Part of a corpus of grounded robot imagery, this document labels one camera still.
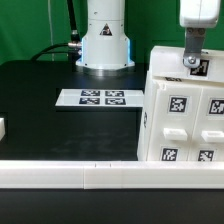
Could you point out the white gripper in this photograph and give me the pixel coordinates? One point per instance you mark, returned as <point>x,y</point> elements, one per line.
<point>198,14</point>

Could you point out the white cabinet top block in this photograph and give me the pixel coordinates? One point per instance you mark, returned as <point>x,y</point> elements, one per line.
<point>168,62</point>

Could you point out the white cabinet door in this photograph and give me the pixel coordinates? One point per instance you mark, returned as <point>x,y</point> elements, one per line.
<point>173,119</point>
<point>207,144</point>

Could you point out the white cabinet body box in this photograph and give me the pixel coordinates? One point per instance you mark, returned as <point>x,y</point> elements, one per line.
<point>148,107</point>

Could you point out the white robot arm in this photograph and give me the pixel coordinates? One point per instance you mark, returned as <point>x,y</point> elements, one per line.
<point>106,47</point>

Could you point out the white left fence stub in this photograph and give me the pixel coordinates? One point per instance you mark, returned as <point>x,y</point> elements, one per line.
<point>2,128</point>

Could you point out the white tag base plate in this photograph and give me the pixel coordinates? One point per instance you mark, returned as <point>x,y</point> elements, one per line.
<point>100,98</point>

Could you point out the white front fence rail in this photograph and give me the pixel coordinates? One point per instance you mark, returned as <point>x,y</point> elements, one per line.
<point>111,175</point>

